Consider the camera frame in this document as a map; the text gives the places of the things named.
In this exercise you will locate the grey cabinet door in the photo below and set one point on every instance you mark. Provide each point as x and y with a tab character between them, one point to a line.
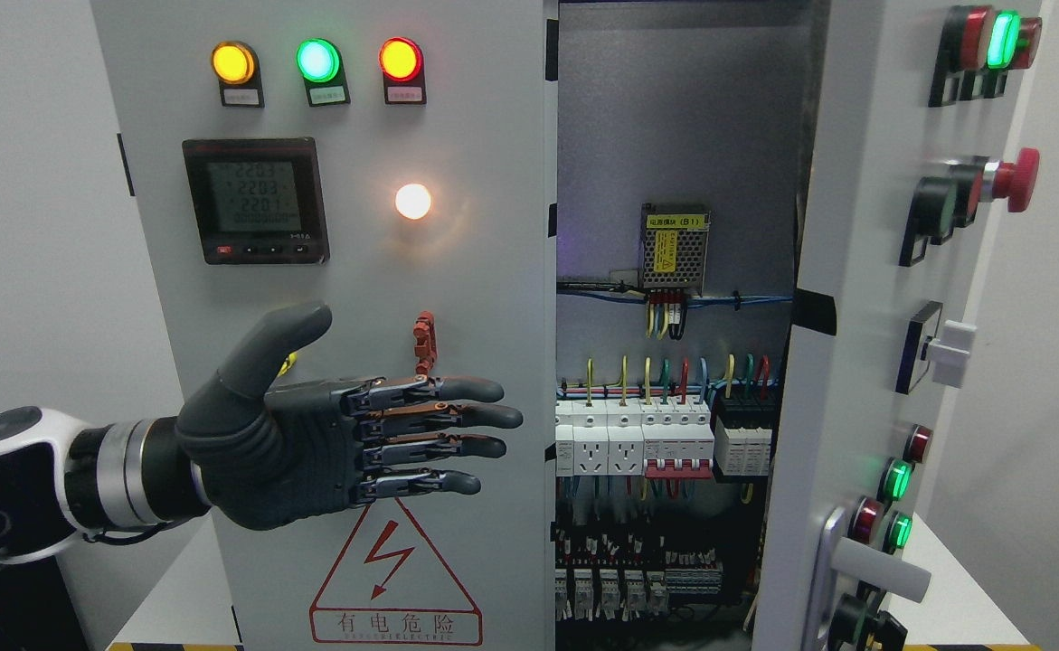
913	98
481	261

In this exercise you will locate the red emergency stop button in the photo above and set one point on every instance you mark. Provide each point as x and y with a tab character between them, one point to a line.
1011	180

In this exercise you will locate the yellow indicator lamp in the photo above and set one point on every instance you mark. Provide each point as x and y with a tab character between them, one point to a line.
237	69

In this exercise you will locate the red handled circuit breaker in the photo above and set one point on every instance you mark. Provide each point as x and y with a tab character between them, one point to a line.
678	441

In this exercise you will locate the yellow terminal post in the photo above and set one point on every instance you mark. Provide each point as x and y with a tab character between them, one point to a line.
289	363

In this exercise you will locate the red electric hazard sign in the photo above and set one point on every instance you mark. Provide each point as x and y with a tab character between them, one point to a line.
390	586

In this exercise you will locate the black white surge protector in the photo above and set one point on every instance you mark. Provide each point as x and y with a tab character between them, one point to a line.
743	436

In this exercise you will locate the black digital power meter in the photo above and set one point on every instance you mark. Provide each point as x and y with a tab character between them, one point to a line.
257	200

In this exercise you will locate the grey door handle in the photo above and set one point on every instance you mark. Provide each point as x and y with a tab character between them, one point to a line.
838	555

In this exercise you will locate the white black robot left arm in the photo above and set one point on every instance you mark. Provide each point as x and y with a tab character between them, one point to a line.
63	481

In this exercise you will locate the dark grey robot left hand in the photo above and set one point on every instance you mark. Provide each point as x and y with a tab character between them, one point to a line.
270	455

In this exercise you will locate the white door rotary knob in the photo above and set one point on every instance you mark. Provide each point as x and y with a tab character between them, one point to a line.
932	345

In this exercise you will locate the green indicator lamp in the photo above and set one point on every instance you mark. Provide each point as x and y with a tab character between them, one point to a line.
322	70

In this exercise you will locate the black box at left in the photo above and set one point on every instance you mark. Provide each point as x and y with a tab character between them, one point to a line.
36	611

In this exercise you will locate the white glowing indicator lamp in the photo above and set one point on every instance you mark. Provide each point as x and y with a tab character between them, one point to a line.
413	201

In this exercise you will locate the white socket module row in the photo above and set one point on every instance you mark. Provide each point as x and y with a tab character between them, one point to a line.
599	438

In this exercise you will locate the red terminal post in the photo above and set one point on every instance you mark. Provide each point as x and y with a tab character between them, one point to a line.
425	343

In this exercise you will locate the red indicator lamp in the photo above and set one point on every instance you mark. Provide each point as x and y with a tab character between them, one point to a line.
402	64

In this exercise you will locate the metal mesh power supply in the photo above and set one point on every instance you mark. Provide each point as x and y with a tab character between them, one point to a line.
674	245

